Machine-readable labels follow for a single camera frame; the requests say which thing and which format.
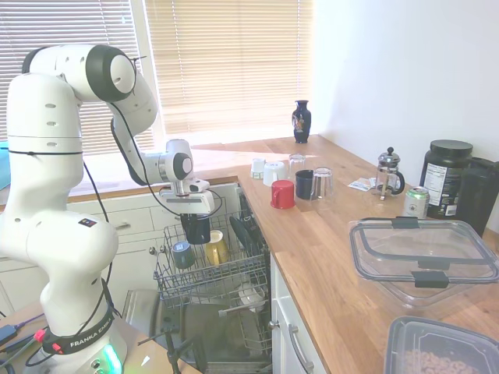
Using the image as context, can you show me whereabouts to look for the plain white mug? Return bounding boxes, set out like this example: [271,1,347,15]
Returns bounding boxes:
[262,161,290,188]

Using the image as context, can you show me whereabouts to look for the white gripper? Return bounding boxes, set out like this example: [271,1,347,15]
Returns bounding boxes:
[158,185,217,231]

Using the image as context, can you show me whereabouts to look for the wire dishwasher rack with bowl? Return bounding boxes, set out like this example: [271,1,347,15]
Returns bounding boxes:
[217,299,274,352]

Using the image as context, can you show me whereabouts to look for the clear container with clip lid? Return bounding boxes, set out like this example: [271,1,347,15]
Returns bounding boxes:
[348,216,499,312]

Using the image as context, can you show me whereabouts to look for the glass french press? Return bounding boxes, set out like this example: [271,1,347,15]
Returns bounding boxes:
[370,146,407,202]

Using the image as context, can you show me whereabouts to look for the grey mug with label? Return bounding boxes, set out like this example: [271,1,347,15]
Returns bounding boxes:
[171,240,196,270]

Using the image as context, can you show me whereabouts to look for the white cup with print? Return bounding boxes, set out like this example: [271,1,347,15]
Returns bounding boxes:
[250,157,268,182]

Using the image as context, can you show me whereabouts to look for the plastic container with cereal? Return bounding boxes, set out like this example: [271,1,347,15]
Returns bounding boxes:
[383,315,499,374]

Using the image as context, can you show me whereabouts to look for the metal cabinet door handle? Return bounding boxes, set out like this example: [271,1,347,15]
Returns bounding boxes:
[287,323,315,374]

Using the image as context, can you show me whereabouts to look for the black tripod stand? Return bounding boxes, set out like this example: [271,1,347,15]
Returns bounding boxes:
[136,318,208,374]

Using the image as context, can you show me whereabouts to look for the beige window blind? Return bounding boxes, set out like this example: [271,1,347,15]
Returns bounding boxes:
[144,0,315,136]

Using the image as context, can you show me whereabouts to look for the paper packets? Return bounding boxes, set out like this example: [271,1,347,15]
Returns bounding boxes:
[347,176,380,193]

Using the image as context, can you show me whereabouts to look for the stainless dishwasher door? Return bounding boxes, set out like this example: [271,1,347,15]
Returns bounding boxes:
[122,289,274,374]

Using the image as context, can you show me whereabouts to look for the turquoise box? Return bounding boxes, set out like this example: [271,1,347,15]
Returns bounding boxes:
[0,141,11,192]

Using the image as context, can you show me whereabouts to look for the navy mug with white inside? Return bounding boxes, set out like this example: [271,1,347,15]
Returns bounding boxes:
[181,213,212,245]

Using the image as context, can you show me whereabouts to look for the black supplement tub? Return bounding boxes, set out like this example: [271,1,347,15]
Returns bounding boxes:
[419,139,475,221]

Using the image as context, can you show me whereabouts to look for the dark blue painted vase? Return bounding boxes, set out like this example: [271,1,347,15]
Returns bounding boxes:
[292,100,313,146]

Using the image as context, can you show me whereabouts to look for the black shaker bottle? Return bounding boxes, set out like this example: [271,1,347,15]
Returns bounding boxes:
[455,156,499,239]

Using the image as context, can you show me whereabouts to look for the white and green can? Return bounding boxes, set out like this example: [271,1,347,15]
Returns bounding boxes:
[402,185,431,220]

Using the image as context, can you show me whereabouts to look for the black kitchen utensil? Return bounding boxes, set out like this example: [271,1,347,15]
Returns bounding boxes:
[228,215,261,255]

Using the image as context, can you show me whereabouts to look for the gold mug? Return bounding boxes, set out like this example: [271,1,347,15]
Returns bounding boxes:
[204,229,231,266]

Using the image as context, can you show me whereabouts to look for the grey window blind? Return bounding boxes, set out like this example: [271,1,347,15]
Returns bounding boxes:
[0,0,151,161]

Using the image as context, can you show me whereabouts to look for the blue cable connector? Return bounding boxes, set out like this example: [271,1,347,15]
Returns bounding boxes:
[0,311,44,346]

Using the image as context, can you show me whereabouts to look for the clear glass tumbler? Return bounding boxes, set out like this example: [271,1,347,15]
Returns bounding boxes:
[311,167,337,202]
[288,153,307,177]

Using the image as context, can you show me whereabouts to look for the wire dishwasher rack with mugs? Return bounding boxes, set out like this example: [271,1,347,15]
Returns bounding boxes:
[152,212,271,309]

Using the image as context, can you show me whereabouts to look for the white bowl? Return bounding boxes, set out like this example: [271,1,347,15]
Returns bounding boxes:
[236,282,268,313]

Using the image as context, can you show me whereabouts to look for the red mug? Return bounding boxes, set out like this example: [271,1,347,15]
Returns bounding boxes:
[270,179,299,210]

